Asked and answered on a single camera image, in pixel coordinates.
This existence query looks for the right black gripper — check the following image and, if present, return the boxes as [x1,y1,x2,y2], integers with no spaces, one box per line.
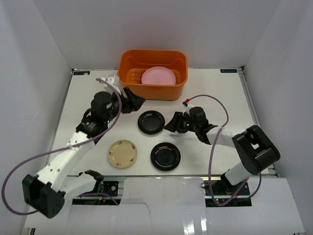
[164,112,199,134]

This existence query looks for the yellow floral plate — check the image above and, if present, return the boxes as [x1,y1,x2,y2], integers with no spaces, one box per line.
[107,140,137,168]

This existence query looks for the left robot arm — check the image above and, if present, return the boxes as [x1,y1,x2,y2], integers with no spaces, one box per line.
[22,88,145,218]

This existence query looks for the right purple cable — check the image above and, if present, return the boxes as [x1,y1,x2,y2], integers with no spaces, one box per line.
[185,94,262,207]

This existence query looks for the orange plastic bin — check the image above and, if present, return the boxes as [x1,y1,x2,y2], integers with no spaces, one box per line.
[117,49,188,101]

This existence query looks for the black plate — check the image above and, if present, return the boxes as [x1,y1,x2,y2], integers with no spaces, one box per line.
[150,142,181,172]
[137,110,165,135]

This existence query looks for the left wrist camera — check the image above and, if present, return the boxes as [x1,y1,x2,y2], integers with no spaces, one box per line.
[96,74,120,91]

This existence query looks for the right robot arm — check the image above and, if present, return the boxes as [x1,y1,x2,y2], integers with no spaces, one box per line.
[164,107,281,195]

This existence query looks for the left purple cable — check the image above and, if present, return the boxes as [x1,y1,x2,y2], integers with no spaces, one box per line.
[1,77,122,216]

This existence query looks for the corner label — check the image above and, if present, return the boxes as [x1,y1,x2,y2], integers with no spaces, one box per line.
[220,69,238,73]
[73,71,90,75]

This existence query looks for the pink plate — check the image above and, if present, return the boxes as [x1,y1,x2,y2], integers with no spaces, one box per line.
[141,67,176,85]

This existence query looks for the right corner label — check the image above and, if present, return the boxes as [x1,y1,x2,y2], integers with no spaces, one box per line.
[220,69,238,73]

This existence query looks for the purple cable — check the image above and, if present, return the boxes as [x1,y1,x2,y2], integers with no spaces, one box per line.
[185,94,262,207]
[1,77,122,216]

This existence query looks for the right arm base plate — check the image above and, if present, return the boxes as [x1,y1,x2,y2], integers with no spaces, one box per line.
[200,180,250,196]

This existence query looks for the left corner label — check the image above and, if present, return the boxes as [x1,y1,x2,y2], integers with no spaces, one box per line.
[73,71,90,75]

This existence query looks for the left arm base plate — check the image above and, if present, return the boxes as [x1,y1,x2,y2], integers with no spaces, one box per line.
[101,181,119,197]

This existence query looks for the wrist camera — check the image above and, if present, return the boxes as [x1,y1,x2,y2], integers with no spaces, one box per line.
[182,99,194,114]
[96,74,120,91]

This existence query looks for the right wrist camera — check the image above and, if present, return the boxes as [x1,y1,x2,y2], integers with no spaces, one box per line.
[182,99,194,114]

